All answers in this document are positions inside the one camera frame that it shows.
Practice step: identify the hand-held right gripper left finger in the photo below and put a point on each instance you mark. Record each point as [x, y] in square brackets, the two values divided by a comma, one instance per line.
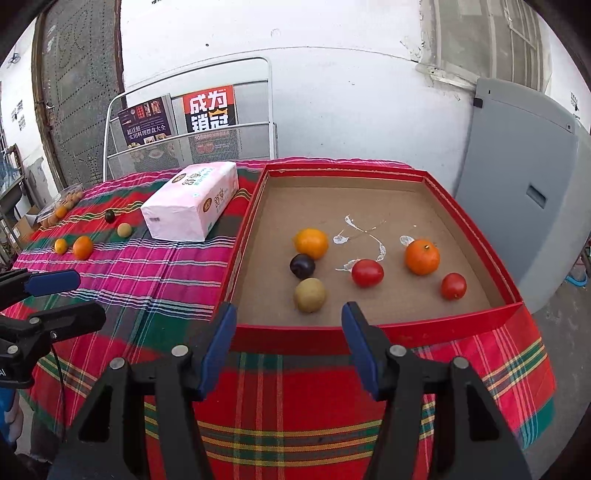
[217, 350]

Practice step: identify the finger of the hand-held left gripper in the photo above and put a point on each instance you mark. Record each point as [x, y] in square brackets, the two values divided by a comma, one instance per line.
[51, 282]
[78, 318]

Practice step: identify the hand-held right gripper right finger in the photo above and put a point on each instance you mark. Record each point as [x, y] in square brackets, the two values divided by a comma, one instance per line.
[362, 350]

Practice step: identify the small orange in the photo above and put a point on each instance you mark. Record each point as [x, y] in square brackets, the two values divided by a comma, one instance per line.
[60, 246]

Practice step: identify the mandarin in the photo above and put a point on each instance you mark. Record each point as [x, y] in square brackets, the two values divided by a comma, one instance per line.
[83, 247]
[422, 256]

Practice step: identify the large kiwi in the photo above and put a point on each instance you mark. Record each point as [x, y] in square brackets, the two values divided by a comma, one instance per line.
[310, 295]

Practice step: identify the large red tomato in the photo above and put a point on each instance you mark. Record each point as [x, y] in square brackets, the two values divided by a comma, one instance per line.
[367, 273]

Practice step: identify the small dark plum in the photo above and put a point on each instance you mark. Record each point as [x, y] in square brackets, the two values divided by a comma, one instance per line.
[109, 216]

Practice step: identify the small kiwi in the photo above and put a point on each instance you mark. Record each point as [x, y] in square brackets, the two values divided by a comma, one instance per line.
[123, 230]

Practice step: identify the large dark plum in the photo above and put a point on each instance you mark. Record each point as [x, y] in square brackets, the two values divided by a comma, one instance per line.
[302, 266]

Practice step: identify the small red tomato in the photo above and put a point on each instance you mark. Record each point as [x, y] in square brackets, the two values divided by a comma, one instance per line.
[453, 286]

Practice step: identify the large orange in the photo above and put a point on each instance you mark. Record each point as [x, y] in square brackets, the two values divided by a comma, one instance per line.
[311, 243]

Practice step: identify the red cardboard box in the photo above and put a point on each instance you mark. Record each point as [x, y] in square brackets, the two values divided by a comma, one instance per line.
[392, 207]

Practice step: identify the brown cardboard box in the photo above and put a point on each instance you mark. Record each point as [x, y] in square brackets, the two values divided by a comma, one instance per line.
[25, 228]

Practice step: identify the small tangerine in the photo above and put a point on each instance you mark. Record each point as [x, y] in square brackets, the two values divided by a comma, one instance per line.
[61, 212]

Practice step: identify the pile of small brown eggs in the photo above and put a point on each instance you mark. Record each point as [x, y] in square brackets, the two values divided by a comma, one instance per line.
[74, 198]

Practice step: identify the plaid tablecloth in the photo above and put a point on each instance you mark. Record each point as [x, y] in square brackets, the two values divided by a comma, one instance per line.
[286, 415]

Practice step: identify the metal cart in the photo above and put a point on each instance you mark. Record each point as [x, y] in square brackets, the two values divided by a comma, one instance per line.
[11, 194]

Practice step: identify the clear plastic tray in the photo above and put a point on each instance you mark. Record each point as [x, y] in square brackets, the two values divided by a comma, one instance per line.
[69, 187]

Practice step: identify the pink white tissue pack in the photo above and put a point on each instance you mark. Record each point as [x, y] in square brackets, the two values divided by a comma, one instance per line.
[184, 207]

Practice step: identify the dark cookbook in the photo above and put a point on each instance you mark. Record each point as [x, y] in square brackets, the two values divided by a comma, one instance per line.
[143, 120]

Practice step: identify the studded metal door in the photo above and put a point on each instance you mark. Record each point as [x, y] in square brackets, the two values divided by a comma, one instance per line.
[78, 92]

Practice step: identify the grey plastic panel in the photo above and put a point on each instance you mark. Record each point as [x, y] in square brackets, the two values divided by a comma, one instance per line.
[517, 184]

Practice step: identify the blue slipper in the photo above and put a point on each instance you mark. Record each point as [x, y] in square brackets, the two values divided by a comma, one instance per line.
[579, 278]

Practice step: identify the red and black book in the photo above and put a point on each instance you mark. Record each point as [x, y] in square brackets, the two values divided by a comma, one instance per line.
[207, 110]

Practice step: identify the white metal mesh chair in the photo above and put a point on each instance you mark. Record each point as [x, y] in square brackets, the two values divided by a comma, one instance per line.
[254, 101]

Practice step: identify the barred window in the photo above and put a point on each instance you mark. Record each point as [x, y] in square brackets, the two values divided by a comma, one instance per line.
[485, 41]

